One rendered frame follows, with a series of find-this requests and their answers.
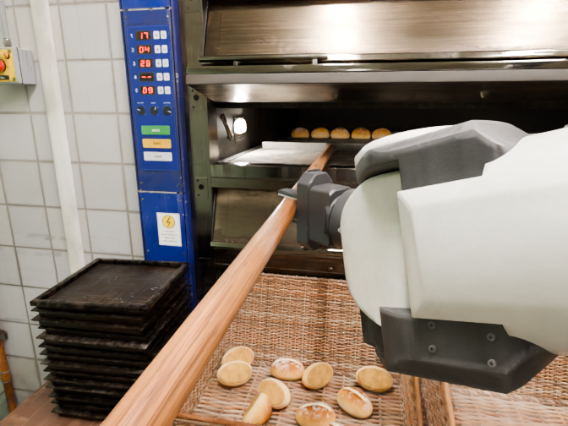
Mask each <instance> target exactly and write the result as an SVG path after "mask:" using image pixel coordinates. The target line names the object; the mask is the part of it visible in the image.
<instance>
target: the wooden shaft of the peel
mask: <svg viewBox="0 0 568 426"><path fill-rule="evenodd" d="M334 149H335V147H334V145H331V144H329V145H327V146H326V147H325V148H324V150H323V151H322V152H321V153H320V155H319V156H318V157H317V159H316V160H315V161H314V162H313V164H312V165H311V166H310V167H309V169H315V168H319V169H320V171H322V169H323V168H324V166H325V164H326V162H327V161H328V160H329V158H330V156H331V154H332V152H333V151H334ZM296 214H297V201H296V200H295V199H290V198H287V197H285V198H284V200H283V201H282V202H281V203H280V204H279V205H278V206H277V207H276V209H275V210H274V211H273V213H272V214H271V215H270V217H269V218H268V219H267V220H266V221H265V223H264V224H263V225H262V227H261V228H260V229H259V230H258V231H257V232H256V233H255V234H254V236H253V237H252V238H251V240H250V241H249V242H248V244H247V245H246V246H245V247H244V248H243V250H242V251H241V252H240V254H239V255H238V256H237V258H236V259H235V260H234V261H233V262H232V263H231V264H230V265H229V267H228V268H227V269H226V271H225V272H224V273H223V274H222V275H221V277H220V278H219V279H218V281H217V282H216V283H215V285H214V286H213V287H212V288H211V289H210V290H209V291H208V292H207V294H206V295H205V296H204V298H203V299H202V300H201V301H200V303H199V304H198V305H197V306H196V308H195V309H194V310H193V312H192V313H191V314H190V315H189V317H188V318H187V319H186V320H185V321H184V322H183V323H182V325H181V326H180V327H179V328H178V330H177V331H176V332H175V333H174V335H173V336H172V337H171V339H170V340H169V341H168V342H167V344H166V345H165V346H164V347H163V348H162V349H161V350H160V352H159V353H158V354H157V355H156V357H155V358H154V359H153V360H152V362H151V363H150V364H149V366H148V367H147V368H146V369H145V371H144V372H143V373H142V375H141V376H140V377H139V378H138V379H137V380H136V381H135V382H134V384H133V385H132V386H131V388H130V389H129V390H128V391H127V393H126V394H125V395H124V396H123V398H122V399H121V400H120V402H119V403H118V404H117V405H116V406H115V407H114V408H113V409H112V411H111V412H110V413H109V415H108V416H107V417H106V418H105V420H104V421H103V422H102V423H101V425H100V426H171V425H172V423H173V421H174V419H175V418H176V416H177V415H178V413H179V411H180V410H181V408H182V406H183V404H184V403H185V401H186V400H187V398H188V396H189V394H190V392H191V391H192V389H193V388H194V386H195V384H196V382H197V381H198V379H199V377H200V376H201V374H202V373H203V371H204V369H205V367H206V365H207V363H208V362H209V361H210V359H211V357H212V355H213V354H214V352H215V350H216V349H217V347H218V345H219V344H220V342H221V340H222V338H223V336H224V335H225V334H226V332H227V330H228V328H229V326H230V325H231V323H232V322H233V320H234V318H235V317H236V315H237V313H238V311H239V309H240V308H241V307H242V305H243V303H244V301H245V299H246V298H247V296H248V295H249V293H250V291H251V290H252V288H253V286H254V284H255V282H256V281H257V280H258V278H259V276H260V274H261V272H262V271H263V269H264V268H265V266H266V264H267V262H268V261H269V259H270V257H271V255H272V254H273V253H274V251H275V249H276V247H277V245H278V243H279V242H280V241H281V239H282V237H283V235H284V234H285V232H286V230H287V229H288V227H289V225H290V224H291V222H292V220H293V218H294V216H295V215H296Z"/></svg>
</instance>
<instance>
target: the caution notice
mask: <svg viewBox="0 0 568 426"><path fill-rule="evenodd" d="M156 214H157V224H158V234H159V244H160V245H172V246H182V242H181V230H180V218H179V214H174V213H159V212H156Z"/></svg>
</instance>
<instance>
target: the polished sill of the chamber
mask: <svg viewBox="0 0 568 426"><path fill-rule="evenodd" d="M311 165H312V164H285V163H256V162H226V161H218V162H215V163H213V164H210V174H211V177H212V178H250V179H273V180H297V181H298V180H299V179H300V177H301V176H302V175H303V173H304V172H306V171H307V170H308V169H309V167H310V166H311ZM322 172H327V174H328V175H329V176H330V178H331V179H332V182H343V183H356V182H357V176H356V168H355V166H344V165H325V166H324V168H323V169H322Z"/></svg>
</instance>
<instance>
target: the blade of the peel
mask: <svg viewBox="0 0 568 426"><path fill-rule="evenodd" d="M327 142H328V141H318V140H277V141H267V142H263V149H275V150H324V148H325V145H326V143H327ZM369 143H371V142H368V141H336V150H356V151H360V150H361V149H362V148H363V147H364V146H365V145H367V144H369Z"/></svg>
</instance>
